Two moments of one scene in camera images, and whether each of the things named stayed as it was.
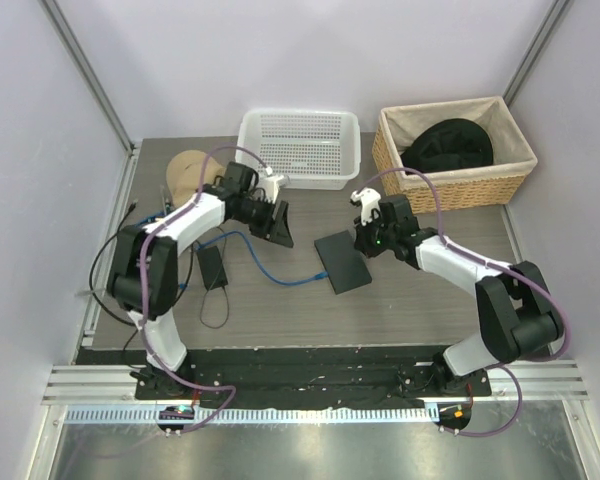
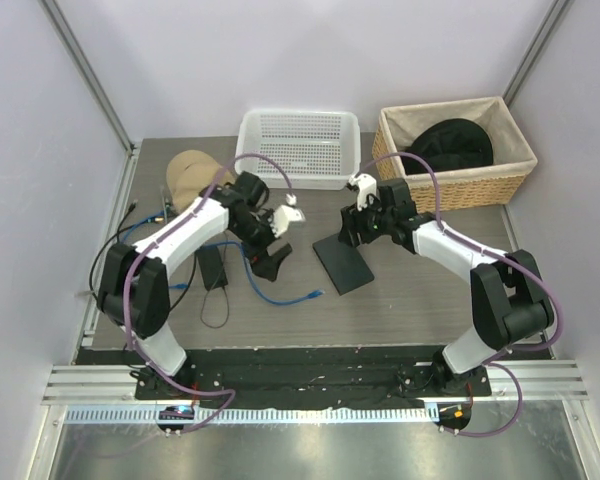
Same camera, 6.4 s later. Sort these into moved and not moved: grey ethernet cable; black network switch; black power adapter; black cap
Moved: grey ethernet cable
Not moved: black cap; black network switch; black power adapter
